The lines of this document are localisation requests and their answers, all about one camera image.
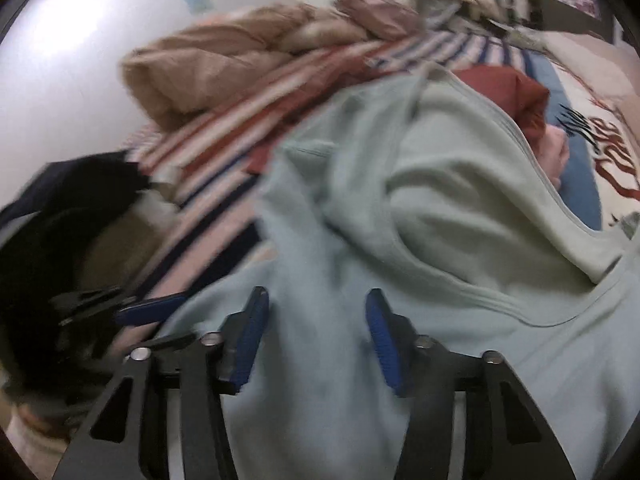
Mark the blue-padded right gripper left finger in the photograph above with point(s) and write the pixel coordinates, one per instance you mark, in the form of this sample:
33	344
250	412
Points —
125	435

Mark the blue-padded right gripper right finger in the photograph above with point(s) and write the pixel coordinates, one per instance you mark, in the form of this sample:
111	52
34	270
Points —
468	413

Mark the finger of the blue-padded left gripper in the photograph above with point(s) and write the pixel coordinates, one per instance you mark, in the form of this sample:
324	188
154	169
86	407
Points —
149	311

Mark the light blue hoodie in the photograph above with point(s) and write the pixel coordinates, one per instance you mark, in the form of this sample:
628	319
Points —
421	187

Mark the black navy clothes pile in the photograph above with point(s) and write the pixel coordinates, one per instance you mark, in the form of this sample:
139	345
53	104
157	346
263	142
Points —
81	224

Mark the striped bed sheet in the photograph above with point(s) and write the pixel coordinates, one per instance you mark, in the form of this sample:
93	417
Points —
217	232

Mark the pink beige duvet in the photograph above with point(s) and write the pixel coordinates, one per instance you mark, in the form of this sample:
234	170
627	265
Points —
204	65

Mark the pink ribbed pillow far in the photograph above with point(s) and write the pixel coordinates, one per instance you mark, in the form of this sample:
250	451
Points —
610	72

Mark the dark tall bookshelf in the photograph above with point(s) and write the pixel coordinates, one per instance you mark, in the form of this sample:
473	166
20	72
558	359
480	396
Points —
580	17

